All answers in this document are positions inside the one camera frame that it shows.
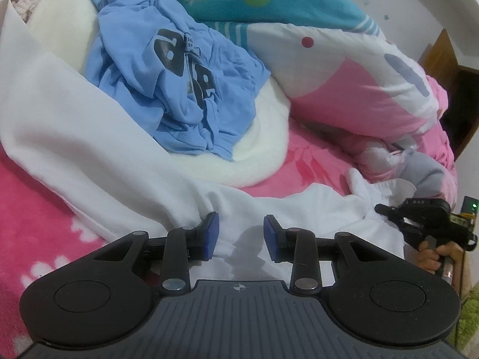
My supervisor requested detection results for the green fluffy rug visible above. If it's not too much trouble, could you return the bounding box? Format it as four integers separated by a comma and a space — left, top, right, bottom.
458, 293, 479, 348

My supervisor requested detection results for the grey and pink cloth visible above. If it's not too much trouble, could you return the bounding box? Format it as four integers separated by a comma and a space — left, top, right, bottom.
348, 135, 457, 199

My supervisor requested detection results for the pink floral blanket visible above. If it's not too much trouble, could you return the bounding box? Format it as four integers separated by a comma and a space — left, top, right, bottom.
0, 116, 375, 296

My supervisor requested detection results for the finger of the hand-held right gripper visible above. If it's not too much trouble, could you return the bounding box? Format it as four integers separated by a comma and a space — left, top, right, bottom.
374, 203, 410, 222

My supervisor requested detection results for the wooden door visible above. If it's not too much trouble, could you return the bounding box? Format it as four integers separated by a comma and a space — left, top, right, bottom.
419, 28, 479, 161

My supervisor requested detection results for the teal star print quilt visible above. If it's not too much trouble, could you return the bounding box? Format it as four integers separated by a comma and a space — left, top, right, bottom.
131, 0, 386, 40

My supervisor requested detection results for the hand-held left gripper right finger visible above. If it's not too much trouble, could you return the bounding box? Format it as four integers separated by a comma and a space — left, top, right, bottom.
263, 214, 405, 295

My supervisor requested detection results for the white garment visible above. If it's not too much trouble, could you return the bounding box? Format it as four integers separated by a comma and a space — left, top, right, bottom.
0, 0, 405, 262

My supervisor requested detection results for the blue printed t-shirt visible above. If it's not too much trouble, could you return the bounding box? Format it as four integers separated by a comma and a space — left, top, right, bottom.
85, 0, 272, 162

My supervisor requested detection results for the person's right hand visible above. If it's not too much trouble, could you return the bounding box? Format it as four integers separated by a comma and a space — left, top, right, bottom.
417, 241, 455, 275

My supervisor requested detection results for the cream fleece blanket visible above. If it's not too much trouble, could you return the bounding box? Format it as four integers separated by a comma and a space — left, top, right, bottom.
7, 0, 292, 188

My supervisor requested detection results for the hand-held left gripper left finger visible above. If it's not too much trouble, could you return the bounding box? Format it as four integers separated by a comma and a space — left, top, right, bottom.
92, 211, 220, 296

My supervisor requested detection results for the white and pink duvet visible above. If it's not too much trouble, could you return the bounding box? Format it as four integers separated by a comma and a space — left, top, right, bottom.
247, 22, 442, 137

